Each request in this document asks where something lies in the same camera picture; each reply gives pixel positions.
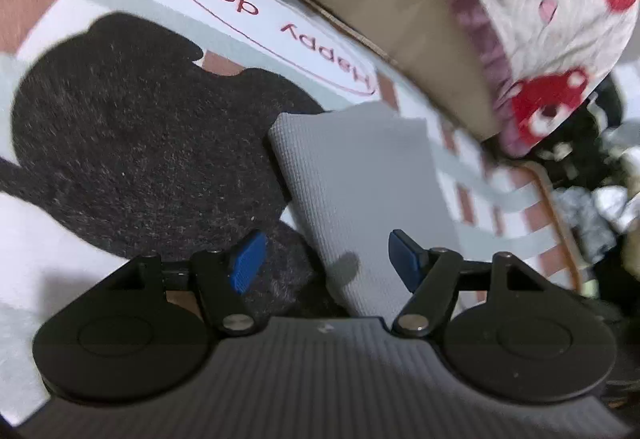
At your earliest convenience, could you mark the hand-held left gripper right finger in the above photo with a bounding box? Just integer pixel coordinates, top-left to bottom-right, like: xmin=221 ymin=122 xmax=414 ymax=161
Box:
xmin=389 ymin=229 xmax=547 ymax=338

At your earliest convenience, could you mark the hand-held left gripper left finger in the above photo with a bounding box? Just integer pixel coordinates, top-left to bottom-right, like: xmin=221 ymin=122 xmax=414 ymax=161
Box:
xmin=107 ymin=229 xmax=268 ymax=336

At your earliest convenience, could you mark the grey ribbed garment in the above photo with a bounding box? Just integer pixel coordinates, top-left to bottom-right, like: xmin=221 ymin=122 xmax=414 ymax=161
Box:
xmin=267 ymin=103 xmax=463 ymax=317

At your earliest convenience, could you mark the grey mottled object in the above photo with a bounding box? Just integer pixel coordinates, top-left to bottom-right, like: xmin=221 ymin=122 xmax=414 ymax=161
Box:
xmin=555 ymin=186 xmax=631 ymax=265

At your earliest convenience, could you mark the checked patterned rug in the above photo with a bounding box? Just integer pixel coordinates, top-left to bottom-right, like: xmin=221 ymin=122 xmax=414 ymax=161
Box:
xmin=0 ymin=0 xmax=583 ymax=425

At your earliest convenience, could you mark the dark object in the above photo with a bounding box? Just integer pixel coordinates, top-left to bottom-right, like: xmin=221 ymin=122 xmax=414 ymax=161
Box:
xmin=535 ymin=74 xmax=628 ymax=190

